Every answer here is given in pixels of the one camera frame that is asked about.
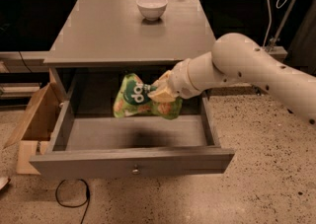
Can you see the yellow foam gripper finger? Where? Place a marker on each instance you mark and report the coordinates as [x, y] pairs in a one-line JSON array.
[[162, 81], [163, 96]]

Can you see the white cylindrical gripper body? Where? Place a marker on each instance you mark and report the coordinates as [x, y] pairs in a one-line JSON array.
[[179, 79]]

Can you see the green rice chip bag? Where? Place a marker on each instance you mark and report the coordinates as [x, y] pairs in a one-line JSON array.
[[132, 99]]

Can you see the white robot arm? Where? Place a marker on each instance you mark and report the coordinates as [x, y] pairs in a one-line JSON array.
[[235, 58]]

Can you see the round metal drawer knob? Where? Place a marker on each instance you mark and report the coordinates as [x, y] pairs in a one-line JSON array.
[[135, 170]]

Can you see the grey open top drawer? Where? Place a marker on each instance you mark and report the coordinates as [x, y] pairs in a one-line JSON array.
[[89, 142]]

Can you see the grey wooden cabinet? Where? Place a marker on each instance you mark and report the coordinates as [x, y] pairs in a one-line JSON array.
[[112, 35]]

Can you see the white ceramic bowl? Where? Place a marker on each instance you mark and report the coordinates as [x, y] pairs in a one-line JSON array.
[[152, 10]]

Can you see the thin metal stand pole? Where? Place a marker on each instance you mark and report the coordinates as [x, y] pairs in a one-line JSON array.
[[284, 14]]

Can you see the brown cardboard box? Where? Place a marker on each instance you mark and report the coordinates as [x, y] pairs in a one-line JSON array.
[[34, 129]]

